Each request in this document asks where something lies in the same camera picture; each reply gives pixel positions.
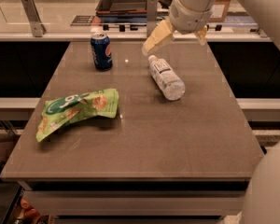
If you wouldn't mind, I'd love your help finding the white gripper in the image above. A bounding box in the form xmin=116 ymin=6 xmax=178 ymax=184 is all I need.
xmin=142 ymin=0 xmax=213 ymax=56

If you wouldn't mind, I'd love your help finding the clear plastic water bottle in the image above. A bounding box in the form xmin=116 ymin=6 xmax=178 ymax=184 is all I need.
xmin=148 ymin=55 xmax=186 ymax=101

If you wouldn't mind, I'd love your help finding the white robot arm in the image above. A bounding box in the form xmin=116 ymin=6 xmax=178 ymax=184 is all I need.
xmin=142 ymin=0 xmax=280 ymax=224

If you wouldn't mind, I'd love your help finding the cardboard box with label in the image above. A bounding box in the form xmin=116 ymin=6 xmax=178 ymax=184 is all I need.
xmin=209 ymin=0 xmax=231 ymax=22

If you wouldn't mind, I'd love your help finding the blue Pepsi soda can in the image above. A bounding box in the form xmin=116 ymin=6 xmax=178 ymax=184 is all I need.
xmin=91 ymin=33 xmax=113 ymax=71

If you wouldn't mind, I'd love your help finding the green snack bag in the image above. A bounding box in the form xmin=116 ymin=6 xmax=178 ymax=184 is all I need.
xmin=35 ymin=89 xmax=119 ymax=143

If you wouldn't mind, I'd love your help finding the orange object under table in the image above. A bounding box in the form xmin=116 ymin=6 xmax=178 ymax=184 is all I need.
xmin=12 ymin=198 xmax=50 ymax=224

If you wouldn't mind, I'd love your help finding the middle metal glass bracket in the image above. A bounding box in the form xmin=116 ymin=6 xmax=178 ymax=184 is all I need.
xmin=147 ymin=0 xmax=158 ymax=36

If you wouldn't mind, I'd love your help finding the metal glass bracket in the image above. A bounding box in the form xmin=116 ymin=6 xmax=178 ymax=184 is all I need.
xmin=147 ymin=0 xmax=158 ymax=36
xmin=21 ymin=0 xmax=47 ymax=37

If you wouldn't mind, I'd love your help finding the left metal glass bracket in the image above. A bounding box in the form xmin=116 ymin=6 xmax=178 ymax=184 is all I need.
xmin=21 ymin=0 xmax=47 ymax=37

